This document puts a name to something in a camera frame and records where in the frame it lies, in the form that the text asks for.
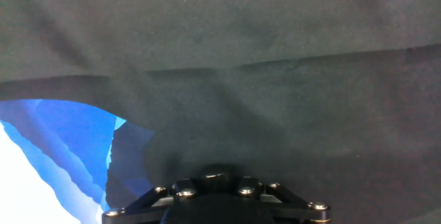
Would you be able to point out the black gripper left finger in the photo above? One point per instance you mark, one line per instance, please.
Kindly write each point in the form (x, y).
(138, 205)

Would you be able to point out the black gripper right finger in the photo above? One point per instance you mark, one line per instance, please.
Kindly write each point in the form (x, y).
(293, 203)

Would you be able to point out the black cloth with blue print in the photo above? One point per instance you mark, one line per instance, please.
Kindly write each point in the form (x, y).
(275, 62)

